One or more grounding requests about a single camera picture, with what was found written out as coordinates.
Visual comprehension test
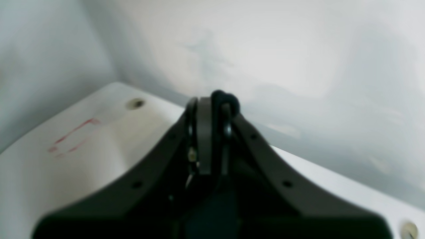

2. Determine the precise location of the right table cable grommet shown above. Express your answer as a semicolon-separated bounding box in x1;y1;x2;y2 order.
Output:
126;98;145;110

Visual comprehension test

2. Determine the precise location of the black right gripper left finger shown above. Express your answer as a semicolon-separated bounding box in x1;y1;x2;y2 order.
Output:
33;97;213;239

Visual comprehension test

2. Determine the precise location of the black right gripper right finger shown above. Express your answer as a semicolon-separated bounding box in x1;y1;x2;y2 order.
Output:
211;90;392;239

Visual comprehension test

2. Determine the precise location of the table cable grommet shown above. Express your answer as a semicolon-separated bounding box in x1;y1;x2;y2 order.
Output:
399;221;419;239
126;98;145;110

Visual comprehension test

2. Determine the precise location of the left table cable grommet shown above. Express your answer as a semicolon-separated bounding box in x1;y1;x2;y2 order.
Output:
399;221;419;239

